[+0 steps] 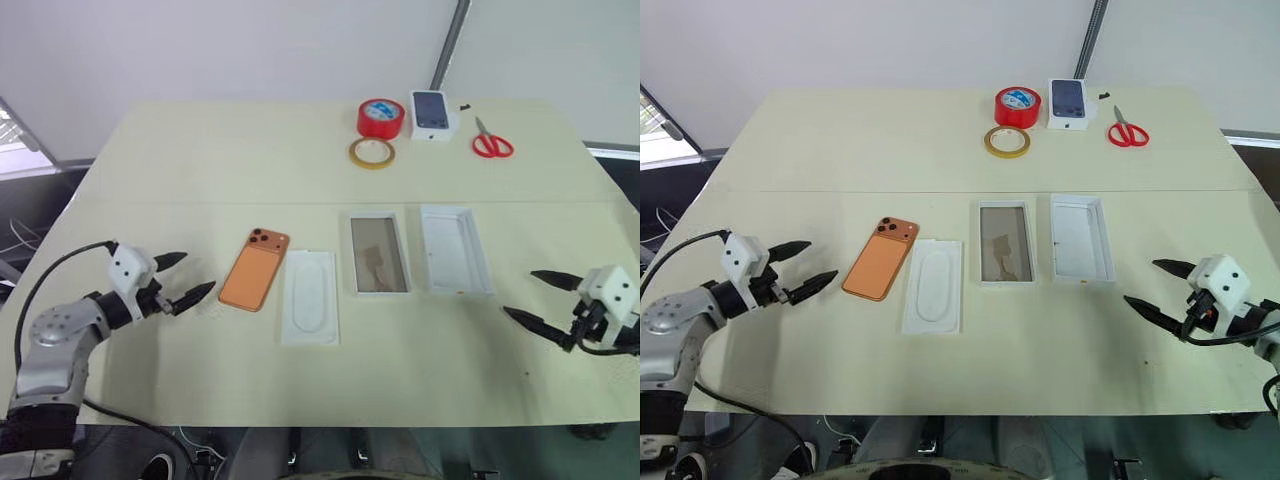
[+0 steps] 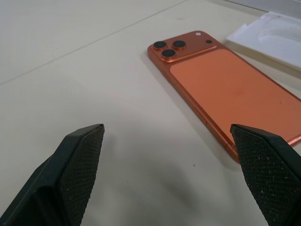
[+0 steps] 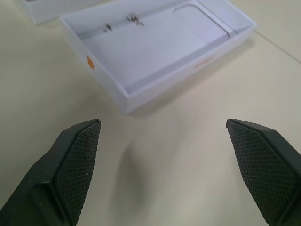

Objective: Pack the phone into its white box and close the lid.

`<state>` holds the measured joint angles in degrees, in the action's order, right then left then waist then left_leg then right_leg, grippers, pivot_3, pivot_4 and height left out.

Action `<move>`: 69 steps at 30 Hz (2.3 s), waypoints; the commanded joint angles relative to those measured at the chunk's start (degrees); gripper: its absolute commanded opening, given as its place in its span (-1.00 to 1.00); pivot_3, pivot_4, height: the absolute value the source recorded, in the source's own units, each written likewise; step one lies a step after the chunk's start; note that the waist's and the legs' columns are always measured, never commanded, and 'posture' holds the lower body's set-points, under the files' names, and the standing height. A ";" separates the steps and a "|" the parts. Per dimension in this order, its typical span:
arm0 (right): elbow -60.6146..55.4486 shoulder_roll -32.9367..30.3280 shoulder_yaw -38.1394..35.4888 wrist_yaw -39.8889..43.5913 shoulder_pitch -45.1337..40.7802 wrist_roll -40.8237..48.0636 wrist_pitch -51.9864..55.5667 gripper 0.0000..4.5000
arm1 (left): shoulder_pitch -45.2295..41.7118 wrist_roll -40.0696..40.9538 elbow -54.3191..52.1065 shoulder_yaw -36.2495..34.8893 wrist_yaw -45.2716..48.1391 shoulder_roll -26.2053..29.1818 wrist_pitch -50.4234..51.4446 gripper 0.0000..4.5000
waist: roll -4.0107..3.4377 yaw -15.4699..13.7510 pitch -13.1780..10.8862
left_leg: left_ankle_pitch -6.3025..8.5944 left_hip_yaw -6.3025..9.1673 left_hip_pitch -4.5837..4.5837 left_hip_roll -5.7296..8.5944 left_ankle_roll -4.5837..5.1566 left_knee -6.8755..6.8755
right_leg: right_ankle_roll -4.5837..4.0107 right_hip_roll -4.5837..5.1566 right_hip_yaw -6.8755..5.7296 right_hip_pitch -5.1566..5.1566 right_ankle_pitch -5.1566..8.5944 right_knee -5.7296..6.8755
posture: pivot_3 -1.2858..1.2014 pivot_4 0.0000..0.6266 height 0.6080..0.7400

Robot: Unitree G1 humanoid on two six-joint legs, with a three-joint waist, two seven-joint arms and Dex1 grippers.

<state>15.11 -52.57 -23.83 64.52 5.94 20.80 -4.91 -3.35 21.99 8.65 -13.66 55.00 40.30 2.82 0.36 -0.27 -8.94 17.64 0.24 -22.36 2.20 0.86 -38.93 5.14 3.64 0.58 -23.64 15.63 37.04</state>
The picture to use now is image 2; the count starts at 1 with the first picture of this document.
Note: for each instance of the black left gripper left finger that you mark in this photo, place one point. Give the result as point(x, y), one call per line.
point(58, 179)

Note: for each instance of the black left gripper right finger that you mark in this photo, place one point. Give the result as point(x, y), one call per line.
point(268, 174)

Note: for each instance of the orange smartphone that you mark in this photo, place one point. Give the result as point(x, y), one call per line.
point(223, 82)

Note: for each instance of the white plastic packaging tray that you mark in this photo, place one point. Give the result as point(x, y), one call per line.
point(265, 40)

